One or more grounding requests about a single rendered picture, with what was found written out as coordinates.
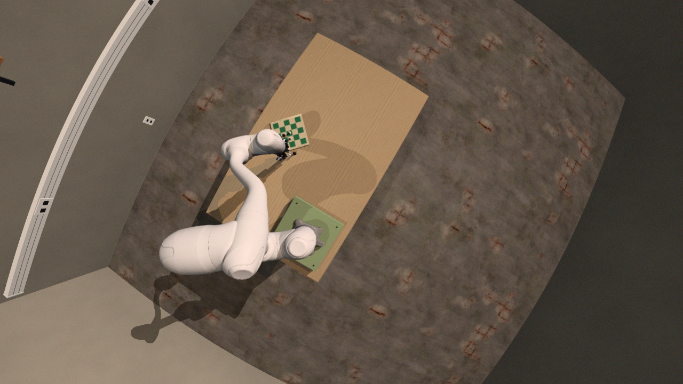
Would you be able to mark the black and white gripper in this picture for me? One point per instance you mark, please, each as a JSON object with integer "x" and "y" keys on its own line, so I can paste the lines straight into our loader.
{"x": 286, "y": 149}

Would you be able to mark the green and cream chessboard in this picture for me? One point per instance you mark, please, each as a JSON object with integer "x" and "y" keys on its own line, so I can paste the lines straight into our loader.
{"x": 295, "y": 125}

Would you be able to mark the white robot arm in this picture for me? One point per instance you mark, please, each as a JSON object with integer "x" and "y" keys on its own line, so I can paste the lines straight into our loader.
{"x": 240, "y": 246}

